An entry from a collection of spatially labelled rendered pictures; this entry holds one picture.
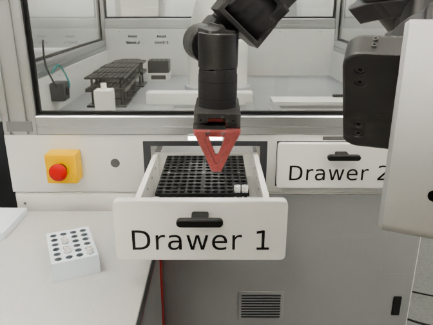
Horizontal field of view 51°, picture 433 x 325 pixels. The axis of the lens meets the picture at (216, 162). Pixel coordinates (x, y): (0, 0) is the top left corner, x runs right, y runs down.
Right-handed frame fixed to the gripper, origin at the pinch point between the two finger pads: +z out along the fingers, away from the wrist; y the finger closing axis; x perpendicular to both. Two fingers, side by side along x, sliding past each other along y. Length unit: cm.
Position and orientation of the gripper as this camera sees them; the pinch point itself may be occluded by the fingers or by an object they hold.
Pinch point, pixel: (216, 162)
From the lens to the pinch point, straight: 70.1
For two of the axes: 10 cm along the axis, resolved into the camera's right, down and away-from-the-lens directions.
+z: -0.1, 9.3, 3.6
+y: 0.1, -3.6, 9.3
